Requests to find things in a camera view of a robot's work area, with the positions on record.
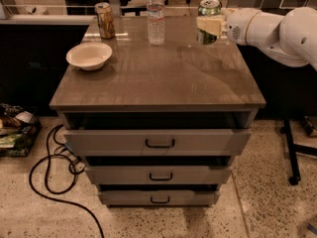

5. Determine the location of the grey drawer cabinet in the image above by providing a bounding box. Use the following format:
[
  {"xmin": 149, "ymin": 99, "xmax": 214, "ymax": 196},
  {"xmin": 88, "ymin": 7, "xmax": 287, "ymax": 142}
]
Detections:
[{"xmin": 49, "ymin": 15, "xmax": 267, "ymax": 208}]

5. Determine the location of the middle grey drawer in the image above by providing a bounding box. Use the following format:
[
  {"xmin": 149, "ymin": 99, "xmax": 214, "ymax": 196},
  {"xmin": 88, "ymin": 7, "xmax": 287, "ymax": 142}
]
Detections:
[{"xmin": 86, "ymin": 157, "xmax": 231, "ymax": 185}]

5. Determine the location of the black wheeled stand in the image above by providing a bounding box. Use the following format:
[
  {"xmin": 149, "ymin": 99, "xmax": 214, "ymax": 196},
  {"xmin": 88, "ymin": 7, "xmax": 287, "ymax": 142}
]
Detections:
[{"xmin": 280, "ymin": 119, "xmax": 317, "ymax": 185}]

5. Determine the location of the green soda can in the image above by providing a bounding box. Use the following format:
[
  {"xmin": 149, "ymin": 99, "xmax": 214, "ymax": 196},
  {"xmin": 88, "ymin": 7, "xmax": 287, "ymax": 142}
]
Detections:
[{"xmin": 197, "ymin": 0, "xmax": 222, "ymax": 45}]

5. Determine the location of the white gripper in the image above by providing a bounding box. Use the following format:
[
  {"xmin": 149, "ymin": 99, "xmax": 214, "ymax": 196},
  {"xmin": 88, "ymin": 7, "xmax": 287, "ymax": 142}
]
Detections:
[{"xmin": 196, "ymin": 8, "xmax": 260, "ymax": 46}]

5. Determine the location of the clear plastic water bottle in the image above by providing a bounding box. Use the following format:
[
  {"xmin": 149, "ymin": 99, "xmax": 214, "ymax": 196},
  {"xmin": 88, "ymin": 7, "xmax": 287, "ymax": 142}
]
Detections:
[{"xmin": 147, "ymin": 0, "xmax": 164, "ymax": 46}]

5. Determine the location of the white paper bowl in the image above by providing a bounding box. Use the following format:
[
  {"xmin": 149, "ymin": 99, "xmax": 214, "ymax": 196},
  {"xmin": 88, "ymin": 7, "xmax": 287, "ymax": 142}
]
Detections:
[{"xmin": 66, "ymin": 42, "xmax": 112, "ymax": 71}]

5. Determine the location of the bottom grey drawer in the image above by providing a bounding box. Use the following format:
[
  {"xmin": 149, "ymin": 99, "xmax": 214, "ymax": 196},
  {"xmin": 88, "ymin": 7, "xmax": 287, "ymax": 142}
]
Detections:
[{"xmin": 98, "ymin": 184, "xmax": 220, "ymax": 207}]

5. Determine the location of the top grey drawer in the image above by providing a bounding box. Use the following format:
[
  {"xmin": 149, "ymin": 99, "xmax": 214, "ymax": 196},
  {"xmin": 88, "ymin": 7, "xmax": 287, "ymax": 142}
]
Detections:
[{"xmin": 64, "ymin": 129, "xmax": 251, "ymax": 157}]

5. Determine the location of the black floor cable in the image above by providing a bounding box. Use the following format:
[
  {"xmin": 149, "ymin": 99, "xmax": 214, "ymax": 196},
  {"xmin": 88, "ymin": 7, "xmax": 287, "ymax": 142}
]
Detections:
[{"xmin": 28, "ymin": 123, "xmax": 106, "ymax": 238}]

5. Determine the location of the gold soda can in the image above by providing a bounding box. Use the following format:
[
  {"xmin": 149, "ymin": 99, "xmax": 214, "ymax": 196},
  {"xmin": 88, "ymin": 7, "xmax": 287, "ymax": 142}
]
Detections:
[{"xmin": 95, "ymin": 2, "xmax": 115, "ymax": 39}]

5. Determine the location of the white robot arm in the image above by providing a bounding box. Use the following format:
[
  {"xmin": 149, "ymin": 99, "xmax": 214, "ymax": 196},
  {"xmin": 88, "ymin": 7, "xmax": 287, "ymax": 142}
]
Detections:
[{"xmin": 196, "ymin": 7, "xmax": 317, "ymax": 70}]

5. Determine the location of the grey drawer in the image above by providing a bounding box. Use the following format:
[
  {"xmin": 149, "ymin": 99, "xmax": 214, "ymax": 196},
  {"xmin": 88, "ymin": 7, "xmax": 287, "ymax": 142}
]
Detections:
[
  {"xmin": 98, "ymin": 184, "xmax": 220, "ymax": 207},
  {"xmin": 86, "ymin": 157, "xmax": 231, "ymax": 185},
  {"xmin": 64, "ymin": 129, "xmax": 251, "ymax": 157}
]

